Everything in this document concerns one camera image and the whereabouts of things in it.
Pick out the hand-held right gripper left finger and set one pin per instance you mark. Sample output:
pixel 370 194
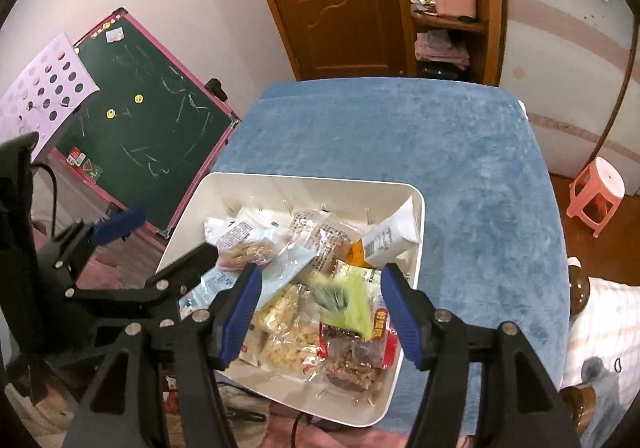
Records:
pixel 240 313

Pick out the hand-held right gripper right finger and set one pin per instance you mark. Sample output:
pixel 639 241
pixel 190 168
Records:
pixel 402 318

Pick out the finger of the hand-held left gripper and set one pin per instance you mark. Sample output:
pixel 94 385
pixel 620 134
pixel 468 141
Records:
pixel 120 223
pixel 165 285

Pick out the yellow cracker packet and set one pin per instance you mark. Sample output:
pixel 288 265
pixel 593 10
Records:
pixel 275 310
pixel 292 350

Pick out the long beige snack packet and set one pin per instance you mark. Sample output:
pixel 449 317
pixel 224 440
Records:
pixel 248 350

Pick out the green pastry packet red label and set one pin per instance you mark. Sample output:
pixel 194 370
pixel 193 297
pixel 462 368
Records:
pixel 345 298

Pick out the red top walnut packet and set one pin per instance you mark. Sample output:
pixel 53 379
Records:
pixel 247 252

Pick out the clear blue zip bag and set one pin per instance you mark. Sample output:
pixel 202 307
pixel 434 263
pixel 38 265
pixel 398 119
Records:
pixel 287 263

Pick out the orange snack packet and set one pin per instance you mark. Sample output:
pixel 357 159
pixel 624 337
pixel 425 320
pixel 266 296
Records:
pixel 357 254

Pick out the small beige barcode packet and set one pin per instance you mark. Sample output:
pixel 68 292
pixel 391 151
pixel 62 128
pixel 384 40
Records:
pixel 235 234

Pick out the long white snack packet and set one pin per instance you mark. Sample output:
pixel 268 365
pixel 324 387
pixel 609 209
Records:
pixel 390 238

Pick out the clear brown cake packet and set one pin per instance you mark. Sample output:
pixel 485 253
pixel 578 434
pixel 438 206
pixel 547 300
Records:
pixel 322 238

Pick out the white plastic tray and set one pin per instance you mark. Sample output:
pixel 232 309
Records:
pixel 300 193

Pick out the red chalk box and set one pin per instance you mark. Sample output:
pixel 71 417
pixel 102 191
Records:
pixel 82 161

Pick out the white dotted paper sheet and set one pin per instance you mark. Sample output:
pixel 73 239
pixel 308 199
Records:
pixel 45 87

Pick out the black easel knob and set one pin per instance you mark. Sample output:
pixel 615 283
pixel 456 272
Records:
pixel 216 88

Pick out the blue plush blanket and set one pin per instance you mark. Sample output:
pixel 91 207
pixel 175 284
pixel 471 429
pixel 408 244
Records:
pixel 425 152

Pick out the brown round bedpost knob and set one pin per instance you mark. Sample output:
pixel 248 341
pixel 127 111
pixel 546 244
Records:
pixel 579 288

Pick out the checkered bedding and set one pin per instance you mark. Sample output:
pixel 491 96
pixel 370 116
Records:
pixel 610 318

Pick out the grey cloth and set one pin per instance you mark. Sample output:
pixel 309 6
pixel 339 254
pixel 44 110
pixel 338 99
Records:
pixel 602 393

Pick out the pink plastic stool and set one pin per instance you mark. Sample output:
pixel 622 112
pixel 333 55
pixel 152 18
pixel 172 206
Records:
pixel 597 188

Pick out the black bag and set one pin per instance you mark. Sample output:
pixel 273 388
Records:
pixel 442 71

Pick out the folded pink clothes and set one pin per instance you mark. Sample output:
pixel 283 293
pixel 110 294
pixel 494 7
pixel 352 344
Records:
pixel 442 47

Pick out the grey floral wardrobe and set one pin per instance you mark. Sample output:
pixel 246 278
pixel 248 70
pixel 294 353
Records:
pixel 565 77

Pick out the brown wooden door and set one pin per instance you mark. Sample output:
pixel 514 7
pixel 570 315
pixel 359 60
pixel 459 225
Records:
pixel 330 17

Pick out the wooden shelf unit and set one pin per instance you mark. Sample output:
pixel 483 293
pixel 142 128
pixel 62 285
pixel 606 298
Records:
pixel 495 2

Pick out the green chalkboard pink frame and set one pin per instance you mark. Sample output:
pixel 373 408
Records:
pixel 150 127

